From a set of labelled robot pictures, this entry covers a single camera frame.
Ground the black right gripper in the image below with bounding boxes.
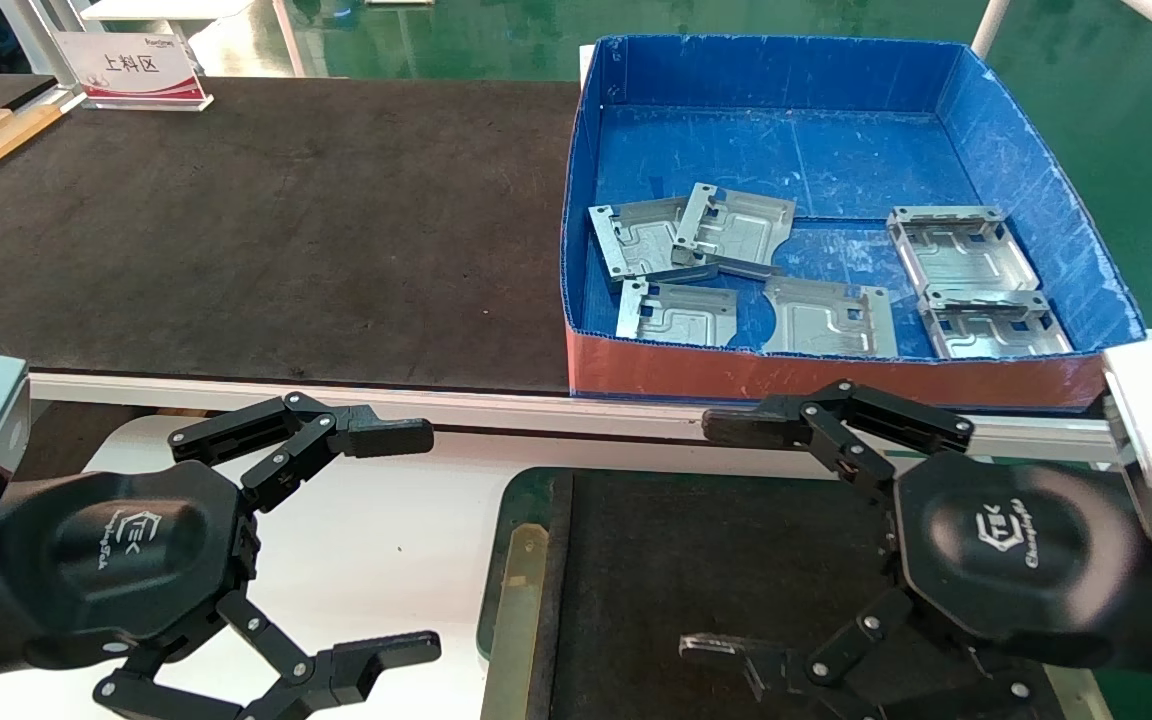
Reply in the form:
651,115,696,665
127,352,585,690
679,380,1142,720

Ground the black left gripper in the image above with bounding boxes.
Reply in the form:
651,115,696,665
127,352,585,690
0,392,442,720

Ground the stamped grey metal plate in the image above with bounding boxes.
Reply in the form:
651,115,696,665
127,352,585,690
672,182,797,281
616,278,739,348
761,276,899,359
886,205,1042,296
918,288,1075,359
589,197,719,291

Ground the black tray container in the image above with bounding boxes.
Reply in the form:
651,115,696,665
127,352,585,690
476,465,1117,720

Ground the brass tray side strip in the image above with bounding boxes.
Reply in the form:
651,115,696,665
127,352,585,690
481,522,549,720

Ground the black conveyor belt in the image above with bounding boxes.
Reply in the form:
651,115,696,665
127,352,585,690
0,75,1107,401

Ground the blue cardboard box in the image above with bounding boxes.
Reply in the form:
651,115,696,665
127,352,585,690
561,35,1147,411

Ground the white red sign placard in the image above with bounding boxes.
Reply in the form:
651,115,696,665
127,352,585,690
54,30,214,112

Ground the aluminium conveyor frame rail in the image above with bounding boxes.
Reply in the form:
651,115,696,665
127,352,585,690
26,372,1122,466

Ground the aluminium frame post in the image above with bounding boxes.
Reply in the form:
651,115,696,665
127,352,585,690
0,0,87,111

